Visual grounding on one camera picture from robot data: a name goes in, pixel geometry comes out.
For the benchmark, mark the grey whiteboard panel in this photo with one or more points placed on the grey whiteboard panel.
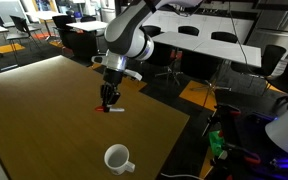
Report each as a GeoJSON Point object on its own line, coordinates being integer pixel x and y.
{"type": "Point", "coordinates": [7, 10]}

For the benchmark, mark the black chair with chrome legs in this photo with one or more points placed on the black chair with chrome legs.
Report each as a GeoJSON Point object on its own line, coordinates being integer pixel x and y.
{"type": "Point", "coordinates": [211, 86]}
{"type": "Point", "coordinates": [160, 53]}

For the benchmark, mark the white mug cup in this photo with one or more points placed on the white mug cup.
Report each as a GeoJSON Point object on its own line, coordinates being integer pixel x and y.
{"type": "Point", "coordinates": [124, 168]}

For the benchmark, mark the stainless steel appliance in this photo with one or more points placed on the stainless steel appliance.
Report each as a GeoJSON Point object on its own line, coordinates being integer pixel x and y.
{"type": "Point", "coordinates": [107, 11]}

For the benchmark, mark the long white table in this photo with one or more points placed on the long white table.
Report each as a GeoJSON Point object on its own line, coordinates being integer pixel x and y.
{"type": "Point", "coordinates": [177, 39]}
{"type": "Point", "coordinates": [230, 51]}

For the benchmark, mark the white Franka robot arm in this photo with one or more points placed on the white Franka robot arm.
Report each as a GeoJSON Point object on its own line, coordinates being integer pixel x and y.
{"type": "Point", "coordinates": [127, 30]}

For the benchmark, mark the stainless steel refrigerator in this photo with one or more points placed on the stainless steel refrigerator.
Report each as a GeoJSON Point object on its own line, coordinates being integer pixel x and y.
{"type": "Point", "coordinates": [277, 23]}

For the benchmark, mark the wrist-mounted stereo camera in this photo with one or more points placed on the wrist-mounted stereo camera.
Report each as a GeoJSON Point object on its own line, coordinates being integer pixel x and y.
{"type": "Point", "coordinates": [134, 74]}

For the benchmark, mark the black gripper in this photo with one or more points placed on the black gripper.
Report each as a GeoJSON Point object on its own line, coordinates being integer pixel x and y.
{"type": "Point", "coordinates": [113, 77]}

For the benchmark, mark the black flat box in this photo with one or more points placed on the black flat box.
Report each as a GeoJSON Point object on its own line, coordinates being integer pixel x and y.
{"type": "Point", "coordinates": [262, 117]}

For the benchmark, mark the marker with red cap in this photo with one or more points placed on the marker with red cap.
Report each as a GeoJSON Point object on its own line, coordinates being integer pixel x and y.
{"type": "Point", "coordinates": [117, 109]}

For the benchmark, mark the small white square table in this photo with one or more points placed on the small white square table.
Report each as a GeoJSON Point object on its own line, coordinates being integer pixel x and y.
{"type": "Point", "coordinates": [87, 26]}

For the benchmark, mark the green clamp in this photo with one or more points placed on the green clamp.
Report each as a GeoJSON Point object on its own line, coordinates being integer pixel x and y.
{"type": "Point", "coordinates": [215, 141]}

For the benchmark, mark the white counter cabinets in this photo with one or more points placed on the white counter cabinets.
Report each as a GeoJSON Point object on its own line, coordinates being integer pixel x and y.
{"type": "Point", "coordinates": [214, 23]}

